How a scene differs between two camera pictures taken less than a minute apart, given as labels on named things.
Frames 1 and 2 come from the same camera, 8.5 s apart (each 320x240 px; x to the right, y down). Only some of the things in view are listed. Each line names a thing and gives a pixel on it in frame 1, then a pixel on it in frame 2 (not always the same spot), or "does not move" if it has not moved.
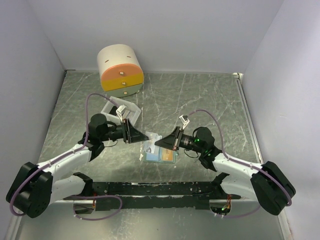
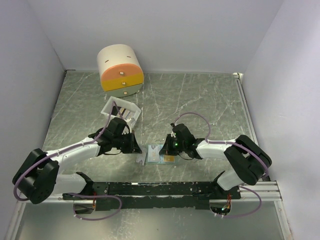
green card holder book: [161, 155] does not move
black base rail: [141, 195] does not move
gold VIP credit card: [167, 155] does not move
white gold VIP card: [149, 145] -> [153, 153]
